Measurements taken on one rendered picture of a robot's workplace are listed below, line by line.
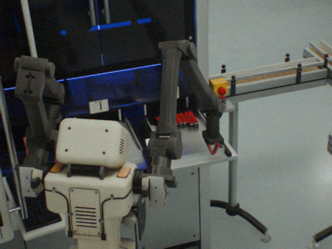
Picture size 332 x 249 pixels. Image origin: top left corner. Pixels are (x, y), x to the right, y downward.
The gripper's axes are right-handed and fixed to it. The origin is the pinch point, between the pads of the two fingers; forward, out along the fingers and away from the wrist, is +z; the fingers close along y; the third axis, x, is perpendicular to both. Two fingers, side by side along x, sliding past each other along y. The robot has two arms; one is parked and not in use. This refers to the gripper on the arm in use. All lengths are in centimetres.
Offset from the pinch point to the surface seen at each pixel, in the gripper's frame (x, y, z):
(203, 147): 1.6, 8.5, 2.1
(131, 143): 30.8, 23.8, 1.8
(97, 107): 42, 38, -12
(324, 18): -233, 319, 92
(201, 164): 6.3, -2.1, 2.9
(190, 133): 3.1, 22.0, 2.1
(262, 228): -42, 38, 83
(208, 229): -10, 38, 75
